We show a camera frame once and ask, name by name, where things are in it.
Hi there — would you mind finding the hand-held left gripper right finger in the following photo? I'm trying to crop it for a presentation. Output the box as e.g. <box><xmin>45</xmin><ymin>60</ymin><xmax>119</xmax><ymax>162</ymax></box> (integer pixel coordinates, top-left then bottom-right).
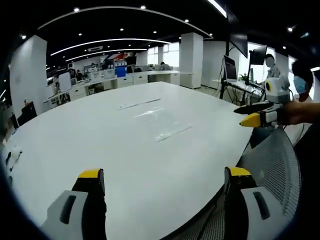
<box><xmin>223</xmin><ymin>166</ymin><xmax>288</xmax><ymax>240</ymax></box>

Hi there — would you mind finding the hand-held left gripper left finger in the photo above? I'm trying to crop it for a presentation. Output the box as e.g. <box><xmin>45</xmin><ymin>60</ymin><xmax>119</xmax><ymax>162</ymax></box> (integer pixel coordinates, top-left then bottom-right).
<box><xmin>41</xmin><ymin>168</ymin><xmax>108</xmax><ymax>240</ymax></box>

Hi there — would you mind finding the clear resealable plastic bag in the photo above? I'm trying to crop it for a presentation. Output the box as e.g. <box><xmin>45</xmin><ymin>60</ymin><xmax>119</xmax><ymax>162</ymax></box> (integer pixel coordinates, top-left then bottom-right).
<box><xmin>117</xmin><ymin>97</ymin><xmax>194</xmax><ymax>144</ymax></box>

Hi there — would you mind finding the person's right hand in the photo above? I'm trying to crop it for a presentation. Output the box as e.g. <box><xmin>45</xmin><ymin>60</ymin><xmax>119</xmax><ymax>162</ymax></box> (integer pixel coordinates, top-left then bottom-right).
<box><xmin>276</xmin><ymin>101</ymin><xmax>311</xmax><ymax>126</ymax></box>

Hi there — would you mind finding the white side desk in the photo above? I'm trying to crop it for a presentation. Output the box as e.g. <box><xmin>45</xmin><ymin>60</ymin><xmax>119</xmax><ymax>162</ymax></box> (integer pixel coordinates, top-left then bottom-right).
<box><xmin>211</xmin><ymin>78</ymin><xmax>266</xmax><ymax>102</ymax></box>

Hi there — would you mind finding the person's head with blue mask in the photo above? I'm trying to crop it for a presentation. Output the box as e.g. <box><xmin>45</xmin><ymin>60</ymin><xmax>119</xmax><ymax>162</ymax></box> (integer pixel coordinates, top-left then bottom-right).
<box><xmin>291</xmin><ymin>58</ymin><xmax>315</xmax><ymax>103</ymax></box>

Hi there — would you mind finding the black tripod stand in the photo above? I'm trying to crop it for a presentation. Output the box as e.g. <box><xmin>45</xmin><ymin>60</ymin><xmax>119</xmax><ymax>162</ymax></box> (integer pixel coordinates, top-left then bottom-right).
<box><xmin>218</xmin><ymin>41</ymin><xmax>232</xmax><ymax>100</ymax></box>

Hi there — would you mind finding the grey mesh office chair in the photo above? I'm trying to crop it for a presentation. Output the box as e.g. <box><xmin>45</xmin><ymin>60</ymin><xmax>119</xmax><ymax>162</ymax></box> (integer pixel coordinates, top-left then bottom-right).
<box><xmin>197</xmin><ymin>127</ymin><xmax>302</xmax><ymax>240</ymax></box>

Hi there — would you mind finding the silver monitor on stand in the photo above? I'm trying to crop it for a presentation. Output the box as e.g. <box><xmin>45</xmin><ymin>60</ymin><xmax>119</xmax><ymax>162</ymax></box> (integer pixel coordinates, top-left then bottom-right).
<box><xmin>223</xmin><ymin>54</ymin><xmax>238</xmax><ymax>82</ymax></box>

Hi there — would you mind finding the person's dark clothing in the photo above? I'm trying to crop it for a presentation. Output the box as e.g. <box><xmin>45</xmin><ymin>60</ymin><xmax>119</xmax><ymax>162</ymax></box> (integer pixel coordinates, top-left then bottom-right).
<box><xmin>292</xmin><ymin>121</ymin><xmax>320</xmax><ymax>226</ymax></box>

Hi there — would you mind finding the white crumpled object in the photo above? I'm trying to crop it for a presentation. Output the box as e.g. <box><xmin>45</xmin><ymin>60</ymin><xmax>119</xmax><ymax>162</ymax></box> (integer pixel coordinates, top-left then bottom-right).
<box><xmin>4</xmin><ymin>146</ymin><xmax>24</xmax><ymax>172</ymax></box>

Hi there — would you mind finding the row of white desks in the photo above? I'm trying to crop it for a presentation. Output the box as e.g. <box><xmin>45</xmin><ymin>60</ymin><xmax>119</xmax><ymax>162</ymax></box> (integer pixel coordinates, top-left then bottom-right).
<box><xmin>42</xmin><ymin>69</ymin><xmax>196</xmax><ymax>107</ymax></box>

